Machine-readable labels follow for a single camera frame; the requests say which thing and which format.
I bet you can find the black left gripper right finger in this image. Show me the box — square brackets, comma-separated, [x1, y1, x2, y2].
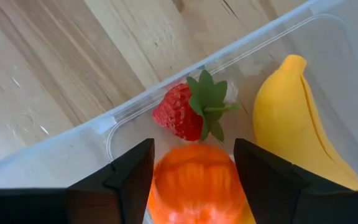
[233, 138, 311, 224]

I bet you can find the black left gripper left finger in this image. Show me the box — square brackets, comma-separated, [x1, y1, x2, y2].
[67, 138, 155, 224]

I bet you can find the yellow toy banana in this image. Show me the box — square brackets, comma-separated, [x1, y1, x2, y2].
[252, 54, 358, 191]

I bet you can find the orange toy orange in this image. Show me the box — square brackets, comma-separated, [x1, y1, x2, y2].
[147, 143, 257, 224]

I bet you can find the red toy strawberry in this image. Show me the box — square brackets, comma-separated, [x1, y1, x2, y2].
[152, 69, 239, 143]

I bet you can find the clear plastic tupperware container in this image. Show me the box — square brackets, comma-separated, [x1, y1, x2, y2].
[0, 0, 358, 224]

